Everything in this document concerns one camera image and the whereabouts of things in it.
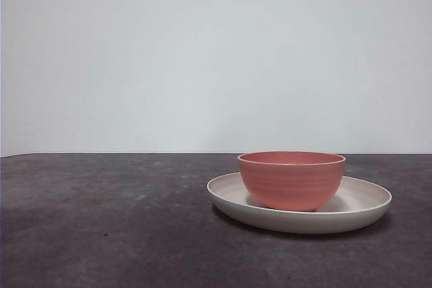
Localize red ribbed bowl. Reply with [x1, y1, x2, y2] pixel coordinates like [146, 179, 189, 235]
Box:
[237, 150, 347, 212]

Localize white round plate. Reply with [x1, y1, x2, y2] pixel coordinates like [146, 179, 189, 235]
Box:
[206, 171, 393, 235]

